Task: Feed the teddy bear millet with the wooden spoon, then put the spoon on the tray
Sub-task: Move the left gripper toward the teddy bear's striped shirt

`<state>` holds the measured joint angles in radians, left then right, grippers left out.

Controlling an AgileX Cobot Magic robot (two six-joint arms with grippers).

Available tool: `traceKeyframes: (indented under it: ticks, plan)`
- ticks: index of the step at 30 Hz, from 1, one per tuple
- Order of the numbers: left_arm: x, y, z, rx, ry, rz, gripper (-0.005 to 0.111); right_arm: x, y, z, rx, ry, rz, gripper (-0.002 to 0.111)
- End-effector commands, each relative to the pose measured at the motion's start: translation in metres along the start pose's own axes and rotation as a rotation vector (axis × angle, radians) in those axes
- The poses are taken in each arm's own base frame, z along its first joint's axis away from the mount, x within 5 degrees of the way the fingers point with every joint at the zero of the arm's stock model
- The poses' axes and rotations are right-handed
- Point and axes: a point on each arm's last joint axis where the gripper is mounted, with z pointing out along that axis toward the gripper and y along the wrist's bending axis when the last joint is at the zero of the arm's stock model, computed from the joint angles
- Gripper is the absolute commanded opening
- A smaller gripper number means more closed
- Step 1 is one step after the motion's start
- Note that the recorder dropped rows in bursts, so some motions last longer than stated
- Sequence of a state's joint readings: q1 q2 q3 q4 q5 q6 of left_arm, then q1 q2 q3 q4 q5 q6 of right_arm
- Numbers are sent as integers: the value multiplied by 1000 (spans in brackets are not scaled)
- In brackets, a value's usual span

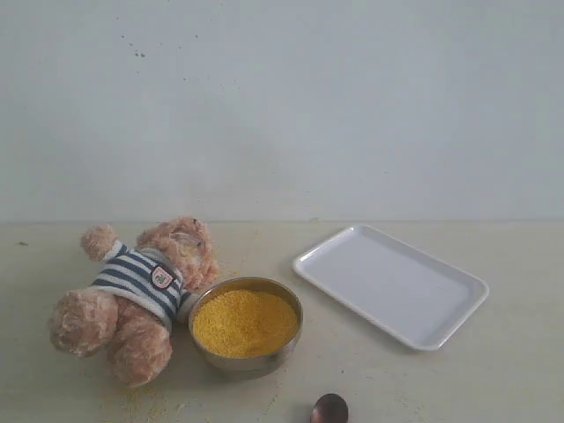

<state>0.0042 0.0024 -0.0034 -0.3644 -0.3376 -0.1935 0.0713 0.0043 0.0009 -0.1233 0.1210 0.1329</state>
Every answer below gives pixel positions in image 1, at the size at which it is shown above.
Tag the yellow millet grains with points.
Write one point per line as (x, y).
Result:
(245, 324)

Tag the beige teddy bear striped sweater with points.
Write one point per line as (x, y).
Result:
(130, 308)

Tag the dark brown wooden spoon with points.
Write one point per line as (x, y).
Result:
(330, 408)

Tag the white rectangular plastic tray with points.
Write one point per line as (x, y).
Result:
(417, 299)

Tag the steel bowl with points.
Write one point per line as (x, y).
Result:
(261, 365)

